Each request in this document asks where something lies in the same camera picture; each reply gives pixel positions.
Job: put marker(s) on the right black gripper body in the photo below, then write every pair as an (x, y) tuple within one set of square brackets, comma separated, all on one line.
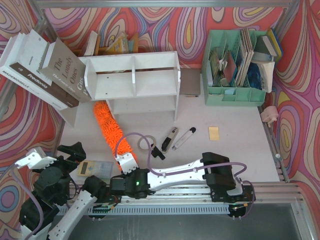
[(116, 183)]

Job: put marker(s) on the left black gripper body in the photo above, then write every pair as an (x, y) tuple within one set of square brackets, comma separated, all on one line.
[(66, 160)]

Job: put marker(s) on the orange microfiber duster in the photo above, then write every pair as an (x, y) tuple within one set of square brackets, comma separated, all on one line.
[(110, 129)]

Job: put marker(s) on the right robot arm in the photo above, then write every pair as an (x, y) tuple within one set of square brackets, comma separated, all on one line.
[(216, 171)]

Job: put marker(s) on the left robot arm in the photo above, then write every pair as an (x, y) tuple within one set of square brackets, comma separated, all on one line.
[(52, 190)]

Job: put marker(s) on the white wooden bookshelf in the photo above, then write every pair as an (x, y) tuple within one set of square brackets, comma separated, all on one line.
[(135, 83)]

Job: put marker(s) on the black T-shaped plastic part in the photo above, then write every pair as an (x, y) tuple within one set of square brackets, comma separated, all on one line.
[(157, 153)]

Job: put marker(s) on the black white stapler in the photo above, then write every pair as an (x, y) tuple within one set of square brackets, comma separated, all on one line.
[(169, 140)]

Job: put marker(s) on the brown book Fredonia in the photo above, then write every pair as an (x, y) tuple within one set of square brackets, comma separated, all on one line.
[(53, 89)]

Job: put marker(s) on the white marker black cap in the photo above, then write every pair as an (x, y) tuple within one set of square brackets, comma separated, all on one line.
[(184, 138)]

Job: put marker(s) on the grey book The Lonely Ones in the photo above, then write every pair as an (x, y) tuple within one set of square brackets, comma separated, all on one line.
[(66, 70)]

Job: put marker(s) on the yellow sticky note pad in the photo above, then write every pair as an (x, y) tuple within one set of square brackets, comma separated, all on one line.
[(214, 134)]

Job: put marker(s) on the white book Mademoiselle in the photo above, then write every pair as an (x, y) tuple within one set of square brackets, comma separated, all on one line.
[(28, 50)]

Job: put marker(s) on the wooden rack with books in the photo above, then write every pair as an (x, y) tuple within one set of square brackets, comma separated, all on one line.
[(121, 45)]

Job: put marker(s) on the grey notebook with pencil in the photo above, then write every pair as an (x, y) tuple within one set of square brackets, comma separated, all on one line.
[(190, 83)]

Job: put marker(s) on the pink piggy figurine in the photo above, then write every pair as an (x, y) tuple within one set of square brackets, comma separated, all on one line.
[(269, 115)]

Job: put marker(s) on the mint green desk organizer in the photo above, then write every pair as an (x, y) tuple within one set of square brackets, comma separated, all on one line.
[(225, 69)]

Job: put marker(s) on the white paperback book stack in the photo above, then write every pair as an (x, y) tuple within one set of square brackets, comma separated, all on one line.
[(260, 75)]

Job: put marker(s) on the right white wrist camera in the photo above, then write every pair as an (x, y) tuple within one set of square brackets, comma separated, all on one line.
[(127, 163)]

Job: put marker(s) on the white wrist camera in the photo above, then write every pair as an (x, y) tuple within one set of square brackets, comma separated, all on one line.
[(127, 163), (35, 159)]

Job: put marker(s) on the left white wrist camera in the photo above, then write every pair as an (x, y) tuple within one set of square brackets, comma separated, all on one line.
[(35, 159)]

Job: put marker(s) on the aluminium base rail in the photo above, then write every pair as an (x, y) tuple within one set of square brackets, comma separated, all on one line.
[(185, 200)]

